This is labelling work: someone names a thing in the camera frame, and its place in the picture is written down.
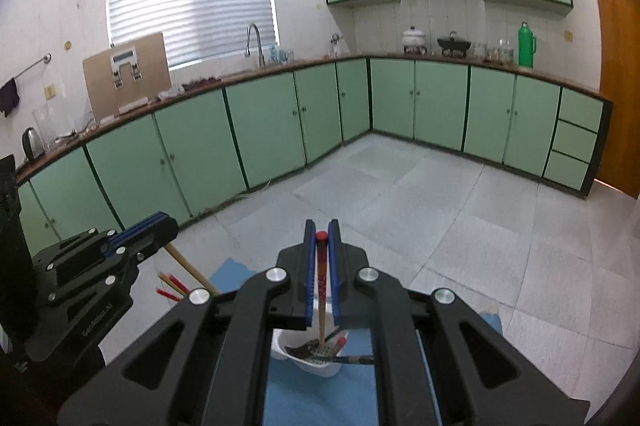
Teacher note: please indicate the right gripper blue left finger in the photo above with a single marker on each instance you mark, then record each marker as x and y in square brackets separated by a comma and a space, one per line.
[309, 257]

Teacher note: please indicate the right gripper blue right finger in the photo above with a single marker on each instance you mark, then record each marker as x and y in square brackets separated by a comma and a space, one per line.
[335, 247]

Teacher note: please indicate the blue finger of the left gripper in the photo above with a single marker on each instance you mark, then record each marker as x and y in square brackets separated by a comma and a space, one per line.
[147, 236]

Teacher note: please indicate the red handled bamboo chopstick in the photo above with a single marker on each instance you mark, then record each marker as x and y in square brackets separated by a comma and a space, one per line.
[322, 240]

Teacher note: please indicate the black plastic spoon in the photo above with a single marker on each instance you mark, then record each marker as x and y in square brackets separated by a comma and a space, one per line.
[304, 351]

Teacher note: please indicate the black chopstick silver band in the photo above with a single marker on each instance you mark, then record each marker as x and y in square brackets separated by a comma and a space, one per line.
[366, 359]

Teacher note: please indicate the green lower kitchen cabinets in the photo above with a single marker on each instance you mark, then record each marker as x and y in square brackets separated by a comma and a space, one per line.
[189, 155]

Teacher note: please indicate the plain bamboo chopstick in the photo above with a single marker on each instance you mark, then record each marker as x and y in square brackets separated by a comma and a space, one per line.
[186, 265]

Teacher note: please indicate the red orange bamboo chopstick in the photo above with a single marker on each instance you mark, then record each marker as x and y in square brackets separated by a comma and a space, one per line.
[169, 296]

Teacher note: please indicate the leftmost red bamboo chopstick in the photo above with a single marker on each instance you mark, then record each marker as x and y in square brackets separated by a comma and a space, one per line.
[333, 349]

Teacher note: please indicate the white plastic utensil holder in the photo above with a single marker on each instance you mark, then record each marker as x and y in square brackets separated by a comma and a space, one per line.
[282, 338]

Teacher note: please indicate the steel electric kettle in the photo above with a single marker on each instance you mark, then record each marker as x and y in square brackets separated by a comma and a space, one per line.
[32, 144]

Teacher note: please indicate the clear glass pitcher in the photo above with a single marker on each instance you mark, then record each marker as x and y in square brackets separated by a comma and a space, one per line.
[52, 123]

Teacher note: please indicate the brown cardboard box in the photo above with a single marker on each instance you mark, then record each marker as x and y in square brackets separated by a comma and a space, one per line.
[121, 77]

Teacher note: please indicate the chrome sink faucet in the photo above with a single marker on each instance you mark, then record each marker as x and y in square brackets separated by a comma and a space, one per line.
[253, 29]

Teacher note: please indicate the dark hanging towel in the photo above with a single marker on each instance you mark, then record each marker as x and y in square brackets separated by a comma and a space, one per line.
[9, 98]

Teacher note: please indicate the white cooking pot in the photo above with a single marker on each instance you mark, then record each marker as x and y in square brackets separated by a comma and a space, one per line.
[413, 41]

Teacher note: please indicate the black wok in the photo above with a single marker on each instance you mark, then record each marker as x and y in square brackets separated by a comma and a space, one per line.
[453, 45]

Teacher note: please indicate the green thermos bottle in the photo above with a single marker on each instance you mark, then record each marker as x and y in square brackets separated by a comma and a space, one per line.
[527, 46]

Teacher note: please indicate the brown wooden door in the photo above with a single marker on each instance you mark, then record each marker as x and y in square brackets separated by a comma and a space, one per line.
[619, 82]

